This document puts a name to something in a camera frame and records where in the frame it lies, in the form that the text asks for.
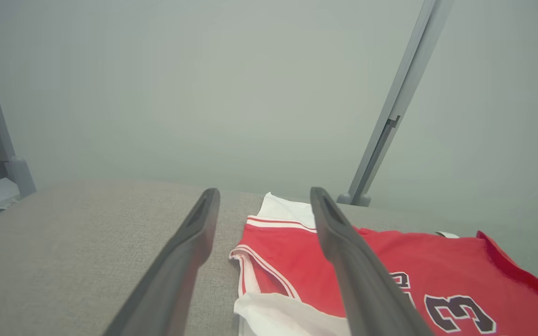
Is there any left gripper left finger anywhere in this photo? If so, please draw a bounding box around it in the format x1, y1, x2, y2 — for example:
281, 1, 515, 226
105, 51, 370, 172
103, 188, 221, 336

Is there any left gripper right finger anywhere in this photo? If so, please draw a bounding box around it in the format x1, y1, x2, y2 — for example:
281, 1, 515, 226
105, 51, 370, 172
310, 187, 433, 336

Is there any red white basketball jersey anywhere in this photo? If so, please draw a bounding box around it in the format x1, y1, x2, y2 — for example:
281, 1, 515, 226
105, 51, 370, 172
229, 192, 538, 336

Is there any grey side partition frame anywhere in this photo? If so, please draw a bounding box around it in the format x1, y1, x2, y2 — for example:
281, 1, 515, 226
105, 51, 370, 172
0, 0, 36, 197

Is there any grey partition post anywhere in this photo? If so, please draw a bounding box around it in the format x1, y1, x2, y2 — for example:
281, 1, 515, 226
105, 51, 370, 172
337, 0, 454, 207

